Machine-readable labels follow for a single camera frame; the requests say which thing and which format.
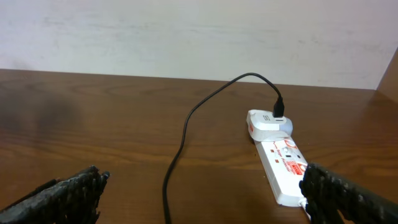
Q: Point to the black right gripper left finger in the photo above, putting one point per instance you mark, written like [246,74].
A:
[71,200]

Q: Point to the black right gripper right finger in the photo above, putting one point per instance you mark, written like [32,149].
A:
[334,199]

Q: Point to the white USB charger plug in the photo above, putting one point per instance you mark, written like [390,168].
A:
[262,126]

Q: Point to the white power strip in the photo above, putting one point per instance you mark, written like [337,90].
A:
[285,166]

